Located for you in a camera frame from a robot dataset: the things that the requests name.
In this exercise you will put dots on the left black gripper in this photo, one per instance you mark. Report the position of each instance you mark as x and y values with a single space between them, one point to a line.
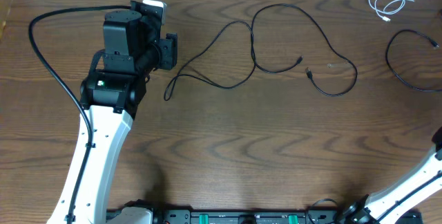
170 45

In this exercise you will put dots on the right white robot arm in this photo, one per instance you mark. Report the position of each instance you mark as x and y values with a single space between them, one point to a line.
388 205

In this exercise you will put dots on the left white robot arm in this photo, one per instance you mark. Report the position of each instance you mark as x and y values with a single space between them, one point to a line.
110 94

